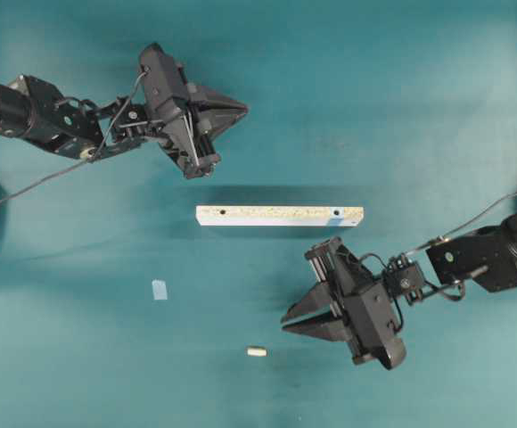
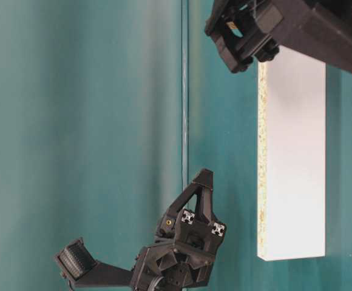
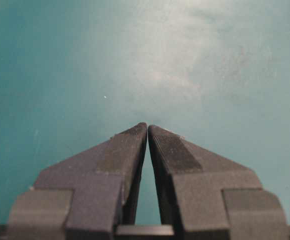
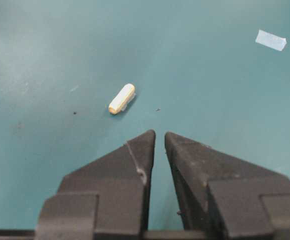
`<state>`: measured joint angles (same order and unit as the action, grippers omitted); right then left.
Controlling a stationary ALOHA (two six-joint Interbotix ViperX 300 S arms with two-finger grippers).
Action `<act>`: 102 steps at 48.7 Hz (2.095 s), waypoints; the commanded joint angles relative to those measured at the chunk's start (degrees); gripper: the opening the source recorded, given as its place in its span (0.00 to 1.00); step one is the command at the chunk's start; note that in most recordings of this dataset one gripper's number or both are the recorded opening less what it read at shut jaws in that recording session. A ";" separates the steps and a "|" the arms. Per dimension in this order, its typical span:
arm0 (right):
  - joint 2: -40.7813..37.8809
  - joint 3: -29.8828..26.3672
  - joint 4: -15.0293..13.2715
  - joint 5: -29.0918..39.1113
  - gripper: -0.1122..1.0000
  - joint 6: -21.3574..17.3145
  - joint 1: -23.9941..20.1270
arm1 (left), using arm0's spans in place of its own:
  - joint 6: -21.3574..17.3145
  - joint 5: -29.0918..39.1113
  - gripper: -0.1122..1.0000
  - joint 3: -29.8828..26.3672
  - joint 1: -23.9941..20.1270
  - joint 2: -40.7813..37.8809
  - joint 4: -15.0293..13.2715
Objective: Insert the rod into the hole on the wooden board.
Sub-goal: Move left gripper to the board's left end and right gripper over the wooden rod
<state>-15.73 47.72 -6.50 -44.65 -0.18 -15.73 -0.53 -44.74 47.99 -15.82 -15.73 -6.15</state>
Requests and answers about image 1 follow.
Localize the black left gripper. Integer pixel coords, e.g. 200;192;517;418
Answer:
139;43;248;179

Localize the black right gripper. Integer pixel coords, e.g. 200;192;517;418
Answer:
281;238;406;370

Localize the small beige wooden rod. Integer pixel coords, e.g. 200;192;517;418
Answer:
246;346;268;358

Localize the particle board wooden plank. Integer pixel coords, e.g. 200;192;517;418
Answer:
195;205;365;227

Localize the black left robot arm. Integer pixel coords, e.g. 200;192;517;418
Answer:
0;43;249;179

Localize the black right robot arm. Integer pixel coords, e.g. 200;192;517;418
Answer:
281;213;517;370

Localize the light blue tape piece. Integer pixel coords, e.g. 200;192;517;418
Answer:
152;279;168;300

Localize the left arm grey cable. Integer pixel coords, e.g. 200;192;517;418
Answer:
0;69;149;222

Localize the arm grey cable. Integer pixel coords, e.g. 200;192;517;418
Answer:
407;189;517;256
0;69;149;222

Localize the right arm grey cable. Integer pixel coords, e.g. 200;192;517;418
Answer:
407;189;517;256

